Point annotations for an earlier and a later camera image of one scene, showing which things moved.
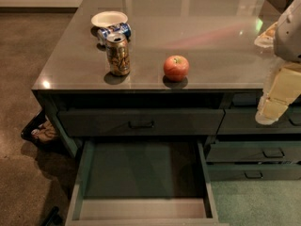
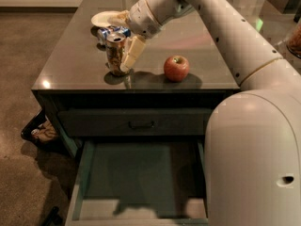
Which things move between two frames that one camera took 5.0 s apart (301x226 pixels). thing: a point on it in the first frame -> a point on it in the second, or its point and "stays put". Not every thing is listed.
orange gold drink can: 118,54 stays put
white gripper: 289,37 -> 140,18
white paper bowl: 108,18 stays put
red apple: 176,68 stays put
